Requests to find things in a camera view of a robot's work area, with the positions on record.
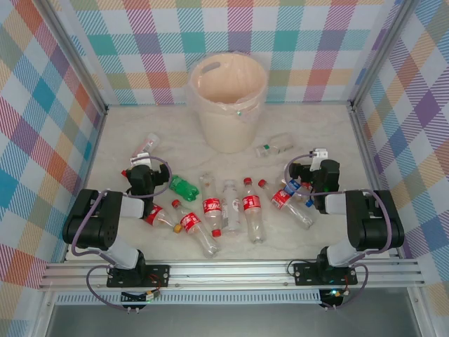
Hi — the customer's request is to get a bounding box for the clear bottle blue label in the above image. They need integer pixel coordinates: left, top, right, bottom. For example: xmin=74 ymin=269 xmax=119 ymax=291
xmin=280 ymin=177 xmax=315 ymax=209

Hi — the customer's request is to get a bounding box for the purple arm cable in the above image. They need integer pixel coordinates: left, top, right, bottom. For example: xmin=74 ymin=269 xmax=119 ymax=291
xmin=71 ymin=156 xmax=173 ymax=312
xmin=284 ymin=152 xmax=393 ymax=312

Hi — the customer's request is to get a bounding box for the green plastic bottle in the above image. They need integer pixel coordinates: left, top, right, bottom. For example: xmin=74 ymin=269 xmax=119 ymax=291
xmin=168 ymin=174 xmax=200 ymax=204

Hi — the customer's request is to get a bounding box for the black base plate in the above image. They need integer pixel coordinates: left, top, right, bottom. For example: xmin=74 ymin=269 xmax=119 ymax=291
xmin=293 ymin=262 xmax=358 ymax=287
xmin=107 ymin=265 xmax=171 ymax=289

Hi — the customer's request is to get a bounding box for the clear bottle white label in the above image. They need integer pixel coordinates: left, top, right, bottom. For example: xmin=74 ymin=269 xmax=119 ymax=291
xmin=220 ymin=178 xmax=243 ymax=233

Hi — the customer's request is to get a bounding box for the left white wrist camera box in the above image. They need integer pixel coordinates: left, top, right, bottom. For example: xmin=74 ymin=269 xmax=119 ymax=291
xmin=130 ymin=152 xmax=154 ymax=169

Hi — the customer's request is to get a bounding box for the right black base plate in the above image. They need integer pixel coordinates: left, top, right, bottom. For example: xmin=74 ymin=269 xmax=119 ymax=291
xmin=293 ymin=262 xmax=358 ymax=287

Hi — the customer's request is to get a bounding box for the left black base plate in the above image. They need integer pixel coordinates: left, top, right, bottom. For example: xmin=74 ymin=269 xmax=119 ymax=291
xmin=107 ymin=265 xmax=171 ymax=289

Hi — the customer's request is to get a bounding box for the aluminium frame post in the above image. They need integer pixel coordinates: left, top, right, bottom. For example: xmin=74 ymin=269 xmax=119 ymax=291
xmin=36 ymin=0 xmax=109 ymax=117
xmin=349 ymin=0 xmax=420 ymax=110

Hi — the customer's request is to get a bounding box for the clear bottle green label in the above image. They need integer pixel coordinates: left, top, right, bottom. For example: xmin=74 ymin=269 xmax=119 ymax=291
xmin=255 ymin=132 xmax=295 ymax=159

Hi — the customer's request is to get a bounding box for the Coca-Cola bottle yellow cap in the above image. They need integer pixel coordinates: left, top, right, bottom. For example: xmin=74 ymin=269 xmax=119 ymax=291
xmin=144 ymin=203 xmax=183 ymax=234

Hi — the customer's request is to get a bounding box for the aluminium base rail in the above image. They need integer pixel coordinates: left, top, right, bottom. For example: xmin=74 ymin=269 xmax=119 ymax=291
xmin=37 ymin=258 xmax=426 ymax=292

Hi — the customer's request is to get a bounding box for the Coca-Cola bottle red cap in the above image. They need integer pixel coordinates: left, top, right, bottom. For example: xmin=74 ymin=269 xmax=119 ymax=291
xmin=199 ymin=171 xmax=224 ymax=238
xmin=170 ymin=199 xmax=221 ymax=260
xmin=242 ymin=177 xmax=267 ymax=245
xmin=257 ymin=178 xmax=316 ymax=231

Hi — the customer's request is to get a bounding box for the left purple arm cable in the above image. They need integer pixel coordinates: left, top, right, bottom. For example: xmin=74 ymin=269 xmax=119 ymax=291
xmin=71 ymin=156 xmax=173 ymax=312

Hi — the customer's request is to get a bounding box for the small black controller board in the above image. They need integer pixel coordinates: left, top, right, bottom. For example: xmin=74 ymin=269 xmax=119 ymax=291
xmin=121 ymin=289 xmax=161 ymax=305
xmin=319 ymin=287 xmax=351 ymax=310

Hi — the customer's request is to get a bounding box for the clear plastic bin liner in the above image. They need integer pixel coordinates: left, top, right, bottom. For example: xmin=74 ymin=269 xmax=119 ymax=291
xmin=185 ymin=51 xmax=271 ymax=122

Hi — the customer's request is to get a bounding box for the clear bottle faded red label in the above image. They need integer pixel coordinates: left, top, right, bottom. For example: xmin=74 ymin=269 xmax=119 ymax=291
xmin=121 ymin=132 xmax=161 ymax=177

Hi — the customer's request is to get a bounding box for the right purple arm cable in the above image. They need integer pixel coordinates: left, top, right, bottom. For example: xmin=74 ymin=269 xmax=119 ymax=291
xmin=284 ymin=152 xmax=393 ymax=312

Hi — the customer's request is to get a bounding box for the beige plastic bin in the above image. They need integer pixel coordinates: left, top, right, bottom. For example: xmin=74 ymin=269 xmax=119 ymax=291
xmin=187 ymin=52 xmax=269 ymax=154

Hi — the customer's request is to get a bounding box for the white slotted cable duct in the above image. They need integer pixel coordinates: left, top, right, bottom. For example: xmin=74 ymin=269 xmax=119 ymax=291
xmin=54 ymin=289 xmax=323 ymax=306

